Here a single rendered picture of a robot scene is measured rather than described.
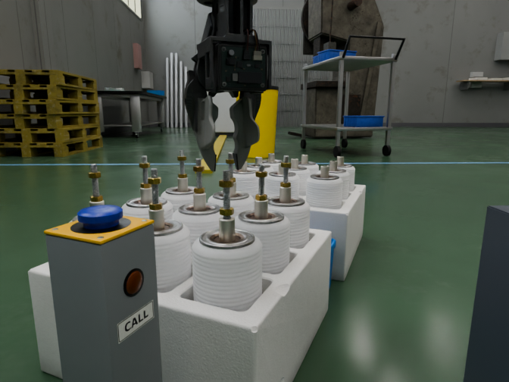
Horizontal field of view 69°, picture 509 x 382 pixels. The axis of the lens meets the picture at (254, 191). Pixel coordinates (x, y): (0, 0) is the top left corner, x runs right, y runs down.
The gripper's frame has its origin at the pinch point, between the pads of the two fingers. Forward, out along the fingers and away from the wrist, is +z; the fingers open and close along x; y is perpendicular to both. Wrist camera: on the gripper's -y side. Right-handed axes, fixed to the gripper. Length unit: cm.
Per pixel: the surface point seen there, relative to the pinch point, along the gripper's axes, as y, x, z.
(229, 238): 1.8, 0.0, 10.3
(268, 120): -270, 124, 2
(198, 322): 6.1, -5.4, 19.0
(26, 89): -356, -79, -26
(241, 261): 5.4, 0.4, 12.2
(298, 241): -11.1, 17.6, 17.4
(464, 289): -12, 64, 36
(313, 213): -31.7, 32.9, 18.9
